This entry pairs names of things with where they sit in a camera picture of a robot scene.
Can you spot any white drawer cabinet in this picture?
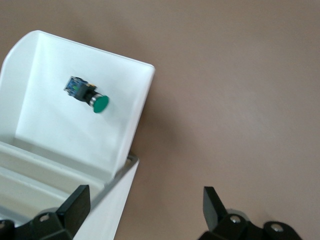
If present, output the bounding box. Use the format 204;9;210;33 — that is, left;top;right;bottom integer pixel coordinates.
74;154;140;240

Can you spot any white plastic drawer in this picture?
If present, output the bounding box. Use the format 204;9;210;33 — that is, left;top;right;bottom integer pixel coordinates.
0;29;156;184
0;141;113;198
0;169;76;222

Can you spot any green push button switch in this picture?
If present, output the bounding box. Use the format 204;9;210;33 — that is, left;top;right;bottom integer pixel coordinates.
62;75;111;115

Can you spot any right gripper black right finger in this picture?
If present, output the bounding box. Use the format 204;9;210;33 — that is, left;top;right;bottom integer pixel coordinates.
197;186;302;240

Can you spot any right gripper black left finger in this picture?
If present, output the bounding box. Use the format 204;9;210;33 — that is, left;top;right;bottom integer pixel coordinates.
0;184;91;240

